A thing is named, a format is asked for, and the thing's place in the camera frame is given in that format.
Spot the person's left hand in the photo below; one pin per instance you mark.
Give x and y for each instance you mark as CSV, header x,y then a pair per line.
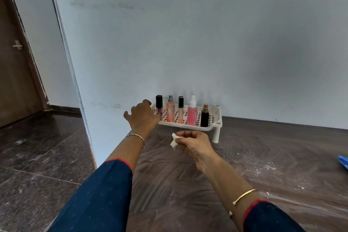
x,y
142,116

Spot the person's right hand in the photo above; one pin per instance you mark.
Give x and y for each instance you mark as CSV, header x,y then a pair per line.
x,y
198,147

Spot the brown wooden door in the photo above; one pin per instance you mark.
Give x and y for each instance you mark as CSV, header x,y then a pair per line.
x,y
16,71

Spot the slim black-capped lip gloss tube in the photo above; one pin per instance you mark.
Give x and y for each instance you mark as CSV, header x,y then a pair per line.
x,y
180,110

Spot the person's right thumb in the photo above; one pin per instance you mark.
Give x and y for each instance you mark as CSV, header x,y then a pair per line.
x,y
184,147

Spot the dark blue red-trimmed sleeve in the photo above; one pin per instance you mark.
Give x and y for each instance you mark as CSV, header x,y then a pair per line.
x,y
98,199
269,218

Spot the person's right forearm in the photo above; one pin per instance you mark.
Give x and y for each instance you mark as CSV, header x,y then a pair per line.
x,y
225,183

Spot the white tissue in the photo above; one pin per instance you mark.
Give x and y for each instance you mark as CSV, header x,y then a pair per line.
x,y
175,141

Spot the pink white-capped spray bottle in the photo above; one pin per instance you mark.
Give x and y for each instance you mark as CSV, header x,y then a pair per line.
x,y
192,115

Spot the person's left little finger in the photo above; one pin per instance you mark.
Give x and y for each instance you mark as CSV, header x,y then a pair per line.
x,y
127,115

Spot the black gold-capped perfume bottle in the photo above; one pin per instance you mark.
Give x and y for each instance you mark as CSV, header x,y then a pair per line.
x,y
204,119

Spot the white slotted plastic rack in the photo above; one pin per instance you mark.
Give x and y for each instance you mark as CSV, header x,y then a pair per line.
x,y
214,123

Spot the black-capped pink nail polish bottle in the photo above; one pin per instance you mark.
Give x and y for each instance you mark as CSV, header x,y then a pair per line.
x,y
159,102

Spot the peach spray bottle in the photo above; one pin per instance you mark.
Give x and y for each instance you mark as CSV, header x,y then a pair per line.
x,y
170,112

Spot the person's left forearm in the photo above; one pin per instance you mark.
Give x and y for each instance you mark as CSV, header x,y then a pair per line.
x,y
127,150

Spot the blue plastic object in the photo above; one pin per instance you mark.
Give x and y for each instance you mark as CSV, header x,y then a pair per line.
x,y
344,161

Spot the thin gold bangle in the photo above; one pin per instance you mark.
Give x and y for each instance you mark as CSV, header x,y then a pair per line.
x,y
231,214
138,136
244,194

